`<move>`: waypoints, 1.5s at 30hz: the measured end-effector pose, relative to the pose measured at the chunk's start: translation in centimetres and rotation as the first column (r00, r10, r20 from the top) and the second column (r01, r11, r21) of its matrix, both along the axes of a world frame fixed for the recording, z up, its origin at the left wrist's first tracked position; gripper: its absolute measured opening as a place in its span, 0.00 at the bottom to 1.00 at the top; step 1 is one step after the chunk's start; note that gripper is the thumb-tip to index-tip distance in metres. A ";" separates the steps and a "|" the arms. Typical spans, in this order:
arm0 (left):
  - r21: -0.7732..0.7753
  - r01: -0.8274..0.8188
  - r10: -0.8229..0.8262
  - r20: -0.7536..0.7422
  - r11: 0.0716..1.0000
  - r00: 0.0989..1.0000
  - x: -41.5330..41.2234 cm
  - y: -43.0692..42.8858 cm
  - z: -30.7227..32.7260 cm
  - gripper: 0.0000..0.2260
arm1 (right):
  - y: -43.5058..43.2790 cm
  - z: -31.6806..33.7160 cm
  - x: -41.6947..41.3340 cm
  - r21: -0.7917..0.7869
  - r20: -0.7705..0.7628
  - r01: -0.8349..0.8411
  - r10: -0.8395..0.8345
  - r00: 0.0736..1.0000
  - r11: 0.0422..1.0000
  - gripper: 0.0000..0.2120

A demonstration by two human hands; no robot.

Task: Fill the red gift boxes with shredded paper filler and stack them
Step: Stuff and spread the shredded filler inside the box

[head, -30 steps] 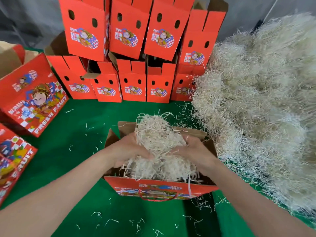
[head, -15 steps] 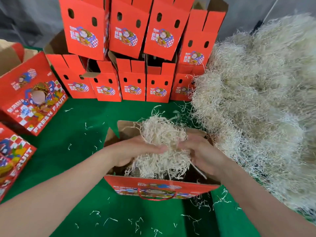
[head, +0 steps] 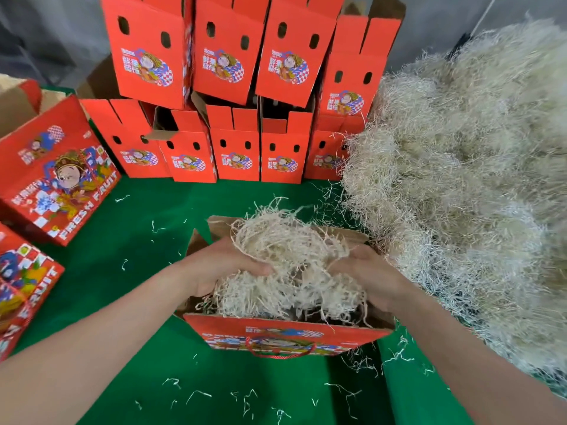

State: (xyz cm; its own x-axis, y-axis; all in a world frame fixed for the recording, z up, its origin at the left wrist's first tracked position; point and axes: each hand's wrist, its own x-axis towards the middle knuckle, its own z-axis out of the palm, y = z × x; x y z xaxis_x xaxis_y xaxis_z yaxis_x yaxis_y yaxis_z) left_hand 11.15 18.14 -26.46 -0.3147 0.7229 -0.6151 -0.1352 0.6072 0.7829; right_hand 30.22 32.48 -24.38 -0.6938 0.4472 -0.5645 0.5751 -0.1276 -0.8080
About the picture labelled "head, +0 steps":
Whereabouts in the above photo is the person's right hand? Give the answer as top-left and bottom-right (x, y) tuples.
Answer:
(326, 244), (419, 317)

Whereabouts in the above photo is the person's left hand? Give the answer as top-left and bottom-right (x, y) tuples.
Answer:
(170, 235), (276, 299)

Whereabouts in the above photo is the small straw filler clump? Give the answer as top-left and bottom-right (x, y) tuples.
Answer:
(197, 201), (375, 326)

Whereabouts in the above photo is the pile of wood wool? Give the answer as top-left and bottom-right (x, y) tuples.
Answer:
(339, 17), (567, 377)

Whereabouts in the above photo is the group of red boxes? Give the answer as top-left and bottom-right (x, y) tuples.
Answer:
(0, 73), (123, 361)

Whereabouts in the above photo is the person's left forearm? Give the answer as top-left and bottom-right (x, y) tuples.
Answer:
(0, 265), (196, 425)

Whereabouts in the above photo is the person's right forearm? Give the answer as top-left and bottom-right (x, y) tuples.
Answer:
(399, 292), (567, 425)

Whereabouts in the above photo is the white pole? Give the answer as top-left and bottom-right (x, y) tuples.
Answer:
(468, 0), (499, 36)

